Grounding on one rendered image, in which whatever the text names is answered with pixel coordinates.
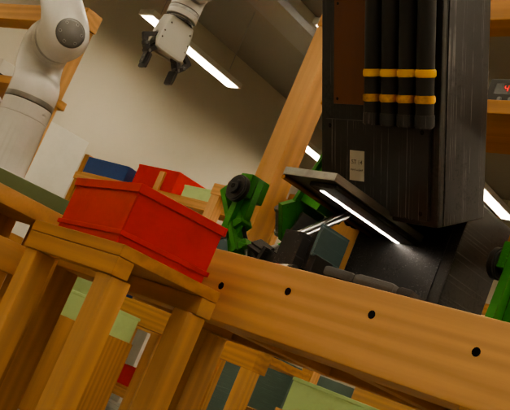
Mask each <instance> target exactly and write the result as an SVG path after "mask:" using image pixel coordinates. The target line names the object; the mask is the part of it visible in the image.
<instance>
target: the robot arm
mask: <svg viewBox="0 0 510 410"><path fill-rule="evenodd" d="M210 1H212V0H172V1H171V3H170V5H169V7H168V9H167V12H166V14H164V15H163V16H162V18H161V19H160V20H159V22H158V23H157V25H156V26H155V28H154V30H153V31H143V32H142V47H143V49H142V52H143V53H142V57H141V58H140V60H139V64H138V67H140V68H146V67H147V65H148V63H149V62H150V58H151V56H152V53H151V52H152V51H154V52H155V53H156V54H157V55H159V56H160V57H161V58H163V59H165V60H166V61H168V62H169V63H171V71H169V72H168V74H167V76H166V78H165V81H164V84H165V85H172V84H173V83H174V81H175V79H176V77H177V74H178V73H180V72H183V71H185V70H186V69H187V68H189V67H190V66H191V63H190V61H189V58H188V56H187V54H186V53H187V51H188V49H189V46H190V42H191V39H192V36H193V31H194V30H193V29H192V28H193V26H195V25H196V24H197V22H198V18H199V16H200V15H201V13H202V11H203V8H204V7H205V5H206V4H207V2H210ZM40 3H41V19H40V20H38V21H37V22H35V23H34V24H33V25H32V26H31V27H30V28H29V29H28V31H27V32H26V33H25V35H24V37H23V40H22V42H21V43H20V48H19V50H18V53H17V57H16V61H15V70H14V73H13V76H12V78H11V81H10V84H9V85H8V87H7V91H6V93H5V94H4V96H3V99H2V101H1V103H0V168H3V169H5V170H7V171H8V172H11V173H13V174H15V175H16V176H18V177H21V178H23V179H25V180H26V181H29V180H27V179H26V178H25V175H26V173H27V171H28V168H29V166H30V164H31V162H32V160H33V156H34V155H35V152H36V150H37V147H38V145H39V143H40V140H41V138H42V135H43V133H44V132H45V130H46V126H47V125H48V123H49V120H50V118H51V115H52V113H53V111H54V108H55V106H56V103H57V102H58V99H59V91H60V79H61V76H62V72H63V69H64V66H65V65H66V63H67V62H69V61H72V60H74V59H76V58H78V57H80V56H81V55H82V54H83V53H84V52H85V50H86V48H87V46H88V44H89V22H88V19H87V15H86V12H85V7H84V3H83V1H82V0H40ZM149 36H150V37H149ZM148 37H149V39H148ZM182 61H183V63H184V64H183V65H182V66H181V63H182ZM29 182H31V181H29ZM31 183H32V182H31Z"/></svg>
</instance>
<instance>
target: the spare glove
mask: <svg viewBox="0 0 510 410"><path fill-rule="evenodd" d="M324 275H326V276H327V277H332V278H336V279H339V280H343V281H349V282H352V283H355V284H359V285H362V286H367V287H371V288H374V289H378V290H384V291H387V292H390V293H394V294H400V295H403V296H407V297H410V298H414V299H419V300H422V301H425V300H423V298H422V297H420V296H419V295H418V294H416V293H415V292H414V291H412V290H409V289H407V288H404V287H397V285H395V284H394V283H391V282H388V281H383V280H380V279H376V278H374V277H369V276H365V275H363V274H356V275H355V274H354V273H351V272H348V271H345V270H342V269H340V268H335V267H332V266H326V267H325V269H324Z"/></svg>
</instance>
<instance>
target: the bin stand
mask: <svg viewBox="0 0 510 410"><path fill-rule="evenodd" d="M24 245H25V246H27V248H26V250H25V252H24V254H23V256H22V258H21V260H20V263H19V265H18V267H17V269H16V270H15V274H14V276H13V278H12V279H11V282H10V284H9V286H8V288H7V291H6V293H5V294H4V296H3V298H2V302H1V303H0V380H1V378H2V375H3V374H4V372H5V369H6V367H7V365H8V363H9V361H10V358H11V356H12V354H13V352H14V350H15V347H16V345H17V343H18V341H19V340H20V336H21V334H22V333H23V331H24V327H25V326H26V324H27V322H28V319H29V317H30V315H31V313H32V311H33V309H34V306H35V304H36V302H37V300H38V298H39V295H40V293H41V291H42V289H43V287H44V285H45V283H46V280H47V278H48V276H49V274H50V271H51V269H52V268H53V265H54V262H55V258H57V259H60V260H64V261H67V262H69V263H72V264H76V265H79V266H81V267H84V268H88V269H91V270H94V271H96V272H97V273H96V276H95V278H94V280H93V283H92V285H91V287H90V288H89V292H88V294H87V295H86V297H85V301H84V302H83V304H82V306H81V309H80V311H79V313H78V316H77V318H76V320H75V322H74V325H73V327H72V329H71V332H70V334H69V335H68V338H67V341H66V342H65V344H64V346H63V350H62V351H61V353H60V355H59V358H58V360H57V362H56V364H55V367H54V369H53V371H52V374H51V375H50V378H49V380H48V382H47V384H46V387H45V389H44V391H43V393H42V395H41V398H40V400H39V402H38V404H37V407H36V409H35V410H76V408H77V405H78V403H79V402H80V400H81V396H82V395H83V393H84V390H85V388H86V386H87V383H88V381H89V378H90V376H91V374H92V372H93V370H94V367H95V365H96V363H97V361H98V358H99V356H100V354H101V352H102V349H103V347H104V345H105V342H106V340H107V338H108V335H109V333H110V332H111V328H112V326H113V325H114V323H115V320H116V317H117V315H118V313H119V311H120V308H121V306H122V304H123V302H124V299H125V297H126V295H127V293H128V292H129V293H131V294H135V295H137V296H140V297H143V298H145V299H149V300H151V301H154V302H156V303H161V304H163V305H165V306H168V307H170V308H173V310H172V314H171V316H170V318H169V320H168V323H167V325H166V327H165V329H164V332H163V334H162V337H161V339H160V340H159V344H158V346H157V348H156V350H155V353H154V355H153V357H152V360H151V362H150V365H149V367H148V369H147V371H146V374H145V377H144V378H143V380H142V384H141V385H140V388H139V390H138V392H137V395H136V397H135V400H134V401H133V405H132V407H131V408H130V410H168V407H169V405H170V403H171V401H172V397H173V396H174V393H175V391H176V389H177V386H178V383H179V381H180V380H181V376H182V374H183V372H184V370H185V366H186V365H187V362H188V360H189V358H190V355H191V352H192V350H193V349H194V345H195V343H196V341H197V339H198V336H199V334H200V331H201V329H202V327H203V324H204V322H205V320H207V321H209V320H210V318H211V314H212V313H213V310H214V308H215V306H216V305H215V303H217V300H218V298H219V297H220V292H218V291H216V290H213V289H212V288H210V287H208V286H205V285H204V284H202V283H200V282H198V281H195V280H194V279H192V278H190V277H187V276H186V275H184V274H182V273H179V272H178V271H177V270H175V269H173V268H170V267H168V266H167V265H165V264H162V263H160V262H159V261H157V260H154V259H152V258H151V257H149V256H147V255H144V254H142V253H141V252H139V251H137V250H135V249H133V248H132V247H130V246H127V245H125V244H122V243H119V242H114V241H111V240H108V239H105V238H100V237H97V236H94V235H90V234H87V233H82V232H79V231H76V230H73V229H68V228H65V227H62V226H59V225H54V224H51V223H47V222H45V221H41V220H35V222H34V224H33V227H32V230H31V231H30V233H29V235H28V237H27V239H26V241H25V244H24ZM51 256H52V257H51ZM53 257H54V258H53Z"/></svg>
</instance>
